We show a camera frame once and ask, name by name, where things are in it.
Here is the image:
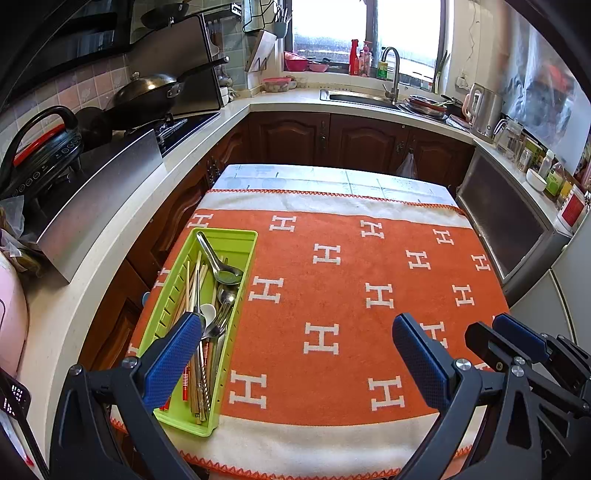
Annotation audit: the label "pale cutting board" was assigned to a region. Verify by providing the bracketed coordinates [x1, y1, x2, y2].
[245, 30, 278, 73]

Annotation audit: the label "dark round pot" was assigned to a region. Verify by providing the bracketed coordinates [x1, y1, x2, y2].
[75, 107, 114, 151]

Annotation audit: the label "metal faucet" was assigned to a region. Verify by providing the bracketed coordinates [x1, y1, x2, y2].
[379, 46, 402, 101]

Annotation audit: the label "green label bottle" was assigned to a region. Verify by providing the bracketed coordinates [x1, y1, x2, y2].
[545, 161, 565, 197]

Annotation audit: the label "stack of dishes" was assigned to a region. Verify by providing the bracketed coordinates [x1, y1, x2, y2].
[406, 95, 451, 118]

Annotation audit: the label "kitchen window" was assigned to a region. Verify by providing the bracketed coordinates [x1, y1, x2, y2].
[286, 0, 451, 77]

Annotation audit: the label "white kitchen countertop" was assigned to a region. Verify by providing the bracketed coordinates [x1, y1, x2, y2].
[18, 88, 573, 462]

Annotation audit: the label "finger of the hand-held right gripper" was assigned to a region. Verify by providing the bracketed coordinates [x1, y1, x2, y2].
[492, 313, 561, 365]
[464, 322, 550, 398]

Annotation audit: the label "pale chopstick red striped end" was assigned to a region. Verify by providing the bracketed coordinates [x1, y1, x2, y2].
[178, 260, 192, 403]
[185, 250, 203, 319]

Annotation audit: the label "black range hood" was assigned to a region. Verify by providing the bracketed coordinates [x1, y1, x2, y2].
[0, 0, 134, 100]

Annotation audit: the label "low stainless splash panel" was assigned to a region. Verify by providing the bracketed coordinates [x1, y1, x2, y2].
[36, 129, 164, 283]

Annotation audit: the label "tall stainless splash panel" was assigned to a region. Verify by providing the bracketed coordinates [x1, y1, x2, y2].
[152, 13, 225, 121]

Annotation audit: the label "white plastic bag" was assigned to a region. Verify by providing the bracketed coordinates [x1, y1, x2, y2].
[396, 150, 419, 180]

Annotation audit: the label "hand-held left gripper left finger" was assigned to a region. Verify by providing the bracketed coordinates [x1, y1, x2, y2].
[48, 312, 206, 480]

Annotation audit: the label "metal soup spoon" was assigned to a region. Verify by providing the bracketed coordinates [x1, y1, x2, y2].
[196, 231, 245, 285]

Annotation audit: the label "hanging black wok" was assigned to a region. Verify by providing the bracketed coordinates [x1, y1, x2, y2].
[140, 0, 191, 29]

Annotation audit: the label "red label jar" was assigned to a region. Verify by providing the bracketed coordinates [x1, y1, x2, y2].
[558, 185, 587, 232]

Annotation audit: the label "pale blue tablecloth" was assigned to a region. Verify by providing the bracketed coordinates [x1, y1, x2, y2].
[210, 164, 458, 208]

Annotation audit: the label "grey refrigerator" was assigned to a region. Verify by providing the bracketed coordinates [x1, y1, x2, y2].
[503, 222, 591, 352]

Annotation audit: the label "small metal spoon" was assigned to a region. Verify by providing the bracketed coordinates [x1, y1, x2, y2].
[215, 285, 237, 337]

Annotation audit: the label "dark wok with handle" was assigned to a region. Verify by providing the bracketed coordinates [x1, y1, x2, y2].
[112, 56, 230, 125]

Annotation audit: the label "orange printed blanket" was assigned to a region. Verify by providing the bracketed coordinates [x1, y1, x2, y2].
[110, 189, 511, 480]

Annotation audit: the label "stainless sink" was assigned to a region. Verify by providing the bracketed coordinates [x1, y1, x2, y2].
[320, 89, 399, 109]

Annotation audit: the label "black countertop appliance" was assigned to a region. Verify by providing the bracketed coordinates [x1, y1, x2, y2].
[0, 369, 47, 480]

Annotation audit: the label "gold chopstick red patterned end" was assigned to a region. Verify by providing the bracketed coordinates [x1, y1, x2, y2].
[201, 339, 212, 416]
[193, 339, 204, 425]

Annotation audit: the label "black pressure cooker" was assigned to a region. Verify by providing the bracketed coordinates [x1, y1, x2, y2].
[0, 106, 84, 199]

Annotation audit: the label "clear plastic food bag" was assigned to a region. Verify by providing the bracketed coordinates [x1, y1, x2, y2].
[0, 194, 47, 278]

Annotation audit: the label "steel electric kettle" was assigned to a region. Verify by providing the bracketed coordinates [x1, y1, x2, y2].
[463, 83, 503, 139]

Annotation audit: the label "black gas stove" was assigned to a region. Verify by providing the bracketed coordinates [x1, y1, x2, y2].
[124, 113, 221, 153]

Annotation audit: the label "glass pitcher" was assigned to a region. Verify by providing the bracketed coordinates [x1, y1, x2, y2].
[493, 117, 525, 160]

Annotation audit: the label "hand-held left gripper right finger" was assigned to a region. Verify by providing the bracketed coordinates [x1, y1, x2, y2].
[392, 313, 568, 480]

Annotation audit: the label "green plastic utensil tray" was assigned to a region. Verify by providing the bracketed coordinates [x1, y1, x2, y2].
[152, 227, 258, 438]

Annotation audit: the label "hanging clear plastic bags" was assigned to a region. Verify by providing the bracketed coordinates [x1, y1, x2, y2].
[501, 9, 587, 174]

